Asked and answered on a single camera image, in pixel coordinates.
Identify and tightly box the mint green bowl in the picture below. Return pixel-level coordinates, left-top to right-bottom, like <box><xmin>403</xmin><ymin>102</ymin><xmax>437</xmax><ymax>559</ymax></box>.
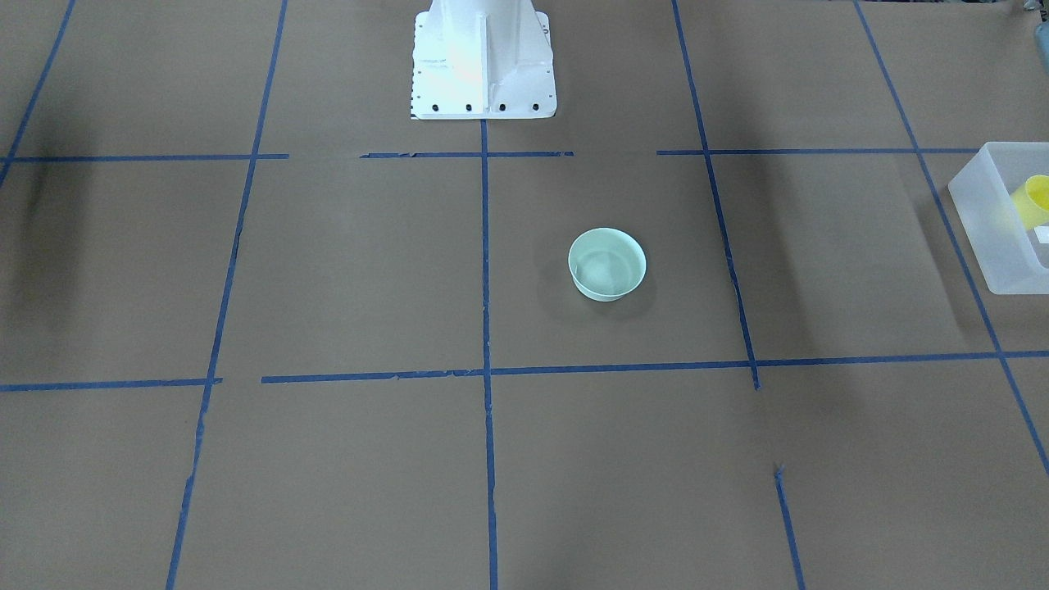
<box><xmin>568</xmin><ymin>227</ymin><xmax>647</xmax><ymax>302</ymax></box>

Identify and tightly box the yellow plastic cup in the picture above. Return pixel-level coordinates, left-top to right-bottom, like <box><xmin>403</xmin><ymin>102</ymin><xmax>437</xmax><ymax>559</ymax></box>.
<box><xmin>1010</xmin><ymin>175</ymin><xmax>1049</xmax><ymax>231</ymax></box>

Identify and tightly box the clear plastic box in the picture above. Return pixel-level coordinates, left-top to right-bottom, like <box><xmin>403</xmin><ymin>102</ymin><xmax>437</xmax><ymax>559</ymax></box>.
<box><xmin>948</xmin><ymin>142</ymin><xmax>1048</xmax><ymax>295</ymax></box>

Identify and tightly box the white pedestal column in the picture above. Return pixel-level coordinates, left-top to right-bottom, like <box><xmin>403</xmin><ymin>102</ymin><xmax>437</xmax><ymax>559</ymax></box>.
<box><xmin>410</xmin><ymin>1</ymin><xmax>558</xmax><ymax>120</ymax></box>

